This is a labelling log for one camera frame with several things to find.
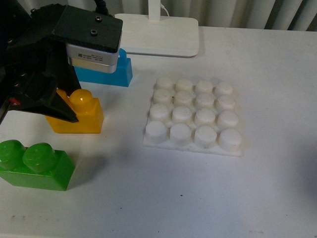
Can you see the green toy block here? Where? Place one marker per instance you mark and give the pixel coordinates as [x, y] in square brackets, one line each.
[38, 166]

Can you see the yellow toy block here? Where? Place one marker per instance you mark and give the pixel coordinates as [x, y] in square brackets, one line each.
[88, 111]

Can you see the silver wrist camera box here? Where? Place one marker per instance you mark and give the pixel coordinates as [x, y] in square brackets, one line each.
[92, 47]

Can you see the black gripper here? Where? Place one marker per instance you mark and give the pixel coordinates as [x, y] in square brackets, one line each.
[34, 64]

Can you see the white desk lamp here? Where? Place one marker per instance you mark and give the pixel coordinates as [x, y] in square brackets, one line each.
[158, 35]

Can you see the white studded base plate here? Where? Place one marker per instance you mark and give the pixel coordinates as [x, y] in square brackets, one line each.
[196, 117]

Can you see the blue toy block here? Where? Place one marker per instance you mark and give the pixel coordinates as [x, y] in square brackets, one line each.
[121, 77]

